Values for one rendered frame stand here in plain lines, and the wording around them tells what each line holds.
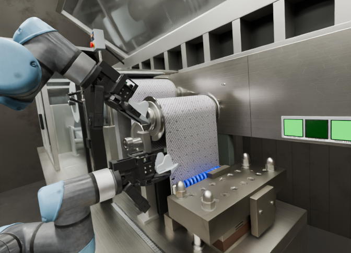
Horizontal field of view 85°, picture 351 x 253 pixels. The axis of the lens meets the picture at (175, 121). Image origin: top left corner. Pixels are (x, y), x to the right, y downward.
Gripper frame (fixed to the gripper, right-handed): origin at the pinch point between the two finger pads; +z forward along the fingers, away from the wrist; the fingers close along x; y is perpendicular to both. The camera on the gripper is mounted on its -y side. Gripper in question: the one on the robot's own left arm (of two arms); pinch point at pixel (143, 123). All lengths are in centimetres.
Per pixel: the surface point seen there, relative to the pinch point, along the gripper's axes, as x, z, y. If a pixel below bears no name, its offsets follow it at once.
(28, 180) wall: 390, 42, -119
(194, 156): -4.4, 20.9, -0.5
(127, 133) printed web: 34.0, 11.5, -0.4
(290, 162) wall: 24, 169, 58
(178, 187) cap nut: -11.7, 13.4, -12.0
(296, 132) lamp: -29.1, 32.4, 18.1
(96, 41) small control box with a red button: 54, -21, 34
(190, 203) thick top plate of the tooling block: -16.0, 15.8, -14.4
